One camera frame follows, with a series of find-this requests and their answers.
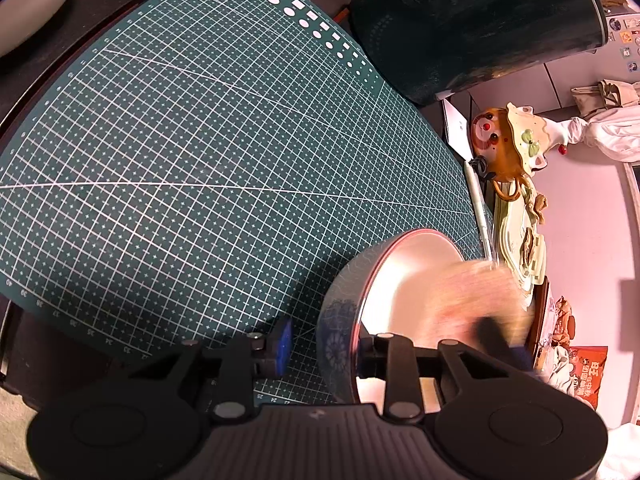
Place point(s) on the dark green container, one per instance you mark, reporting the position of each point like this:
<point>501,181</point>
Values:
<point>475,25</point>

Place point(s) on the round loofah sponge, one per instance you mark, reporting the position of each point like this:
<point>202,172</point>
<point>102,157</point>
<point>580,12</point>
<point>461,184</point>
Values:
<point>490,292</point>

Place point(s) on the orange snack packet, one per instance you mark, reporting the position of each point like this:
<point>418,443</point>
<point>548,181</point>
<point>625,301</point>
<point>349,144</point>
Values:
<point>592,367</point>

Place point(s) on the white pen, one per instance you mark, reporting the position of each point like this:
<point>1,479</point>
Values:
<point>477,205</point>

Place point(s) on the white card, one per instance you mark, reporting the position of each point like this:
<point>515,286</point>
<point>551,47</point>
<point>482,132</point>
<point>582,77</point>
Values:
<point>455,127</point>

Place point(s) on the pale green decorated tray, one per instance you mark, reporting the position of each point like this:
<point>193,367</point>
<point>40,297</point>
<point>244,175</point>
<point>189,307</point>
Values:
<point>510,240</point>

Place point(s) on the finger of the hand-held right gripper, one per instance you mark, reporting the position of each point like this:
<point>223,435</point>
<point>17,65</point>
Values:
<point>495,340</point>

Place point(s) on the green cutting mat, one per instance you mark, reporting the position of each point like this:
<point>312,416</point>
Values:
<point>200,160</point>

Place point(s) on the beige bag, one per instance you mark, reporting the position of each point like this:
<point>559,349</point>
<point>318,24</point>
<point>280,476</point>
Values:
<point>607,92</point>

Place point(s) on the grey bowl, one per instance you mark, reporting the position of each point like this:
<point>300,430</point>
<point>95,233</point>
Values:
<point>30,5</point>

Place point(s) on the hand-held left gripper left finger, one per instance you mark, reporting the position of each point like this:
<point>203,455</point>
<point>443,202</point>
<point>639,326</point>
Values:
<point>285,347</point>

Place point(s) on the white fridge with stickers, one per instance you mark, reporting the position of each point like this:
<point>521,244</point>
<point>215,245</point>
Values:
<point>625,50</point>

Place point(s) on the white plastic bag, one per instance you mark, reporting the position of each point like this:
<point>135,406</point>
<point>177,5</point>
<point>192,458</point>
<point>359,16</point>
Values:
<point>562,370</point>

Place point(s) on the white cloth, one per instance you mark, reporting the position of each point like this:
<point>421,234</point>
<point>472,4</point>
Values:
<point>610,132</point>

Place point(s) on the brown wooden tray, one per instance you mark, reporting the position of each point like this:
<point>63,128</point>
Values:
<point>540,320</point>

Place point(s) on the orange plush bear toy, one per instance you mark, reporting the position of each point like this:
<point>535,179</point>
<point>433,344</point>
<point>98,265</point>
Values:
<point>500,145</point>

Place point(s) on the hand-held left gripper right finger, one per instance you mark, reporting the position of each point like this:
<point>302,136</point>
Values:
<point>371,356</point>

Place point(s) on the blue patterned bowl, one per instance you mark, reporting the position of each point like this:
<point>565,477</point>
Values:
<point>400,290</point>

